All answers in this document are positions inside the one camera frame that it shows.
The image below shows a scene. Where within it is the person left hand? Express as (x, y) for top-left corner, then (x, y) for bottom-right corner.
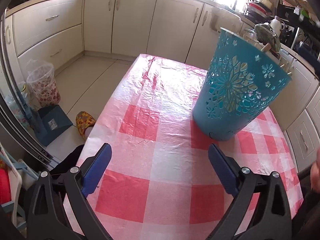
(310, 149), (320, 194)

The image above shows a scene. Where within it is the black trouser leg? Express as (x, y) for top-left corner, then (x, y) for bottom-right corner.
(50, 144), (84, 180)

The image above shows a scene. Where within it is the blue dustpan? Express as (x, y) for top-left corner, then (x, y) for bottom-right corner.
(35, 105), (73, 146)

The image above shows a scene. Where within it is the yellow patterned slipper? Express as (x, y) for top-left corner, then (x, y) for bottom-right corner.
(75, 111), (96, 140)

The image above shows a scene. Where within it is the red white checkered tablecloth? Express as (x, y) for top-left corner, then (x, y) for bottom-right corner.
(62, 52), (304, 240)

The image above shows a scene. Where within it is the floral clear waste bin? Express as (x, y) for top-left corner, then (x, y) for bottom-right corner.
(26, 60), (61, 107)

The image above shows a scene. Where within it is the blue perforated plastic basket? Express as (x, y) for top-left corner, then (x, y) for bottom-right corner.
(193, 28), (291, 141)

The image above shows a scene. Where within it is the white tiered trolley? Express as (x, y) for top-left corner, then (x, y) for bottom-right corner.
(242, 23), (292, 75)

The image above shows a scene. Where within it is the dark green bag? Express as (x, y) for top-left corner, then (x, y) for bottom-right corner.
(254, 22), (281, 52)

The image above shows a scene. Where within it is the white thermos jug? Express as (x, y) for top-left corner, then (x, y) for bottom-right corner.
(270, 16), (285, 37)

